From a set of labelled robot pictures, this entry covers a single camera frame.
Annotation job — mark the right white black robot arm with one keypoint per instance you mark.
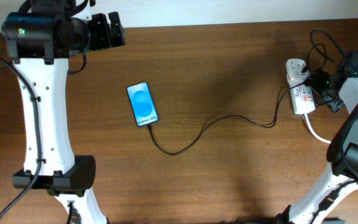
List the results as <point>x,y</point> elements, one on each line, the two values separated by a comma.
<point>340,177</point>

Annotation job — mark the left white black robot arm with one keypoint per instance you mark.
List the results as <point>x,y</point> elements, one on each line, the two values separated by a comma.
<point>41,37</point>

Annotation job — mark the white power strip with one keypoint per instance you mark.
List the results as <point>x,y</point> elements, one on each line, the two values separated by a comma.
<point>301,95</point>

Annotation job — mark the blue Galaxy smartphone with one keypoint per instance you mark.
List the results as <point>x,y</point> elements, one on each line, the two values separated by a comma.
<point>142,104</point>

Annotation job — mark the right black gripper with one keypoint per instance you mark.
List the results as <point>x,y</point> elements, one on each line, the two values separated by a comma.
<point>320,77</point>

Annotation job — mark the white charger adapter plug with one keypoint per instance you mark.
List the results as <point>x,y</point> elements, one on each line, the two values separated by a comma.
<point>296,76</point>

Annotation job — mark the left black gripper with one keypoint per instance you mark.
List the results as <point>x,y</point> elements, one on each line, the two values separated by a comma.
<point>105,40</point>

